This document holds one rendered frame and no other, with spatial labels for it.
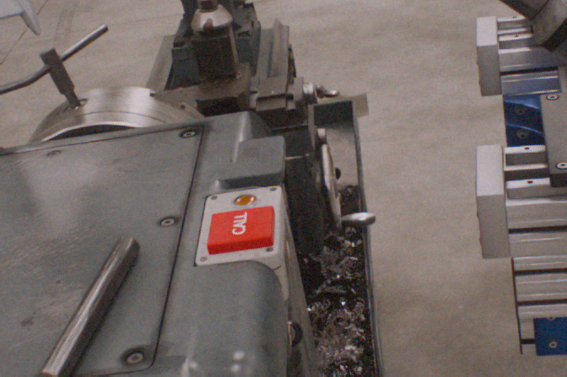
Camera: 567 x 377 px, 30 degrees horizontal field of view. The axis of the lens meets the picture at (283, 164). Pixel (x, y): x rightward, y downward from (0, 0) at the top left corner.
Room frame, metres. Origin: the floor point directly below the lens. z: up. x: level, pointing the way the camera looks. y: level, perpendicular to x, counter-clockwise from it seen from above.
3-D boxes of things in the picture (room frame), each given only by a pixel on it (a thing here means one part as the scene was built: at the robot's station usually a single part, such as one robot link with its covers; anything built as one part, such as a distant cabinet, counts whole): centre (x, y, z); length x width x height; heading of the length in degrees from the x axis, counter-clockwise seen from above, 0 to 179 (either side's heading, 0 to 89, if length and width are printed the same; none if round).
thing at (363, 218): (1.85, -0.12, 0.69); 0.08 x 0.03 x 0.03; 84
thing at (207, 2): (1.94, 0.08, 1.17); 0.04 x 0.04 x 0.03
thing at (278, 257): (0.88, 0.05, 1.23); 0.13 x 0.08 x 0.05; 174
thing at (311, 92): (1.92, -0.10, 0.95); 0.07 x 0.04 x 0.04; 84
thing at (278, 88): (1.95, 0.14, 0.95); 0.43 x 0.17 x 0.05; 84
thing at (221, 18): (1.94, 0.08, 1.13); 0.08 x 0.08 x 0.03
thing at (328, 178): (1.96, -0.07, 0.75); 0.27 x 0.10 x 0.23; 174
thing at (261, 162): (1.02, 0.04, 1.24); 0.09 x 0.08 x 0.03; 174
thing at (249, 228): (0.86, 0.05, 1.26); 0.06 x 0.06 x 0.02; 84
